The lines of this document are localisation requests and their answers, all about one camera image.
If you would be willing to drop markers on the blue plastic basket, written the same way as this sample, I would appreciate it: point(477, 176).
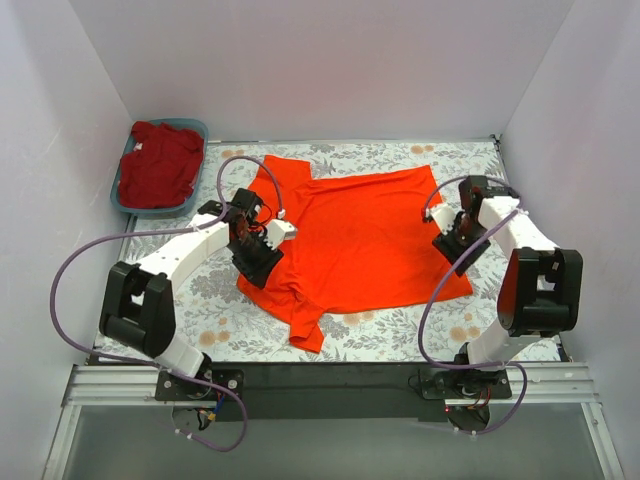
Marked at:
point(194, 124)

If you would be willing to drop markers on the black front table strip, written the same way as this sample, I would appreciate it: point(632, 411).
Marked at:
point(331, 391)

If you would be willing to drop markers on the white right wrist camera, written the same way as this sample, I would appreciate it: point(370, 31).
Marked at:
point(442, 215)

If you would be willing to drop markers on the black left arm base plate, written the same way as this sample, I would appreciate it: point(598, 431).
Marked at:
point(172, 388)

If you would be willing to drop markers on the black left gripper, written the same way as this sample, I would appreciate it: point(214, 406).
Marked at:
point(258, 260)

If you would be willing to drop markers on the floral table mat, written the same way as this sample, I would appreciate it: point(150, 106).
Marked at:
point(218, 319)

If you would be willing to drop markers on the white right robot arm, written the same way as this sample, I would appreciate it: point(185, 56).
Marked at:
point(540, 291)

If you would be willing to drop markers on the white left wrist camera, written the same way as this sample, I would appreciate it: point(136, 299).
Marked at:
point(278, 231)

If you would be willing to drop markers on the aluminium front frame rail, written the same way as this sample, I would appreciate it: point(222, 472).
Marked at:
point(547, 383)

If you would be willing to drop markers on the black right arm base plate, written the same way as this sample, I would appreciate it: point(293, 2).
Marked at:
point(436, 383)

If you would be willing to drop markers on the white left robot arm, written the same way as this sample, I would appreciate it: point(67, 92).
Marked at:
point(138, 308)

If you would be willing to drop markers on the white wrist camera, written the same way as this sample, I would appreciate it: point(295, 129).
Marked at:
point(278, 231)
point(442, 215)

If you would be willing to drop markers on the orange t shirt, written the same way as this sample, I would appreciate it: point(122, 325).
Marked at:
point(361, 245)

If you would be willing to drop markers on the red t shirt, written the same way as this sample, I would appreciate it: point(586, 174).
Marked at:
point(161, 169)

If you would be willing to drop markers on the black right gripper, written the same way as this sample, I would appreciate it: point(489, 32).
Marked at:
point(460, 249)

